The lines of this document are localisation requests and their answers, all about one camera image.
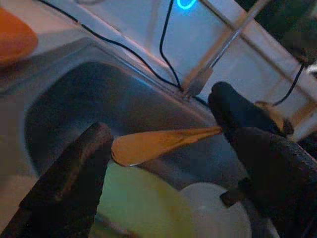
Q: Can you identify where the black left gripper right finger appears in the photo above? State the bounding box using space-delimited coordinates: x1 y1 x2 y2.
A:
207 81 317 238

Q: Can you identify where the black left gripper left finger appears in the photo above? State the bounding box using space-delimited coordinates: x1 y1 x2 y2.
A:
0 122 115 238

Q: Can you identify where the green plate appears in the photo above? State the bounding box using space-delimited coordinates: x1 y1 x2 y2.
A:
91 161 199 238

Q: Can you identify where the white bowl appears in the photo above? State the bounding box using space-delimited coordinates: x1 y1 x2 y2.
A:
180 182 253 238

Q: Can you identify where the stainless steel sink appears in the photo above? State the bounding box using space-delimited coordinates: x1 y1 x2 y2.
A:
0 37 280 238

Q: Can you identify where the orange plate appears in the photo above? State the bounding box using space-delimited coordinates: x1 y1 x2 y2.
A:
0 6 40 67

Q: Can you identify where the black cable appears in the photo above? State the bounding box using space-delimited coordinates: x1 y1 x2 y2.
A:
272 63 306 107
159 0 183 89
37 0 185 90

